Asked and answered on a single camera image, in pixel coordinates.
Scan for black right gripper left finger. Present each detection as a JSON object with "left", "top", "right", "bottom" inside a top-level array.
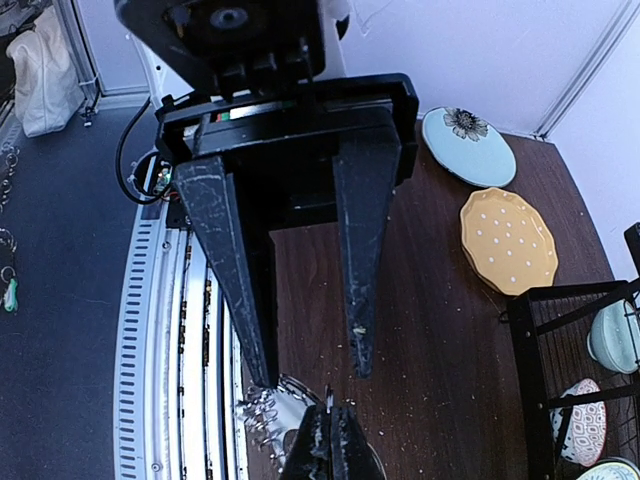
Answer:
[{"left": 280, "top": 405, "right": 331, "bottom": 480}]

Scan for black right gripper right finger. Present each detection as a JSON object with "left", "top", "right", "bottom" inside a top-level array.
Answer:
[{"left": 330, "top": 407, "right": 385, "bottom": 480}]

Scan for yellow blue patterned bowl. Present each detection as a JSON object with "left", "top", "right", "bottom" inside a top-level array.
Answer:
[{"left": 577, "top": 457, "right": 639, "bottom": 480}]

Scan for pink patterned bowl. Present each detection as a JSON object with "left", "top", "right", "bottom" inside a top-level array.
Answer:
[{"left": 550, "top": 378, "right": 607, "bottom": 468}]

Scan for black metal dish rack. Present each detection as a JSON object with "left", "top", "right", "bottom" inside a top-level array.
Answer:
[{"left": 505, "top": 222, "right": 640, "bottom": 480}]

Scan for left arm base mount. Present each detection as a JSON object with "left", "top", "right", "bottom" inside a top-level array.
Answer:
[{"left": 127, "top": 150, "right": 191, "bottom": 230}]

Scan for large keyring with red grip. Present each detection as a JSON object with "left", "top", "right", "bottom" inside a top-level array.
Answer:
[{"left": 237, "top": 374, "right": 387, "bottom": 479}]

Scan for light blue flower plate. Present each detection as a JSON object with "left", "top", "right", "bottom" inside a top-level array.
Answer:
[{"left": 421, "top": 107, "right": 517, "bottom": 188}]

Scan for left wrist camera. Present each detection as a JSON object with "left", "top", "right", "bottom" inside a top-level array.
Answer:
[{"left": 114, "top": 0, "right": 326, "bottom": 99}]

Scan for yellow polka dot plate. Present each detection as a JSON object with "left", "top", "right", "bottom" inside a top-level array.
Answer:
[{"left": 459, "top": 187, "right": 559, "bottom": 296}]

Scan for metal table edge rail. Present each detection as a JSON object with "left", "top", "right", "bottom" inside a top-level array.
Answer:
[{"left": 113, "top": 205, "right": 249, "bottom": 479}]

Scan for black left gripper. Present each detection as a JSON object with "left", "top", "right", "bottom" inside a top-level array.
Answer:
[{"left": 156, "top": 73, "right": 419, "bottom": 388}]

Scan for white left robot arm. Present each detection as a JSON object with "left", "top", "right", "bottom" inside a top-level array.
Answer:
[{"left": 115, "top": 1, "right": 419, "bottom": 387}]

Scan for teal ceramic bowl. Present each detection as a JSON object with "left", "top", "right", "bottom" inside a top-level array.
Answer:
[{"left": 586, "top": 300, "right": 639, "bottom": 374}]

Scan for white plastic bag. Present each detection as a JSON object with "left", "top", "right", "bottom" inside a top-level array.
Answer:
[{"left": 6, "top": 6, "right": 85, "bottom": 138}]

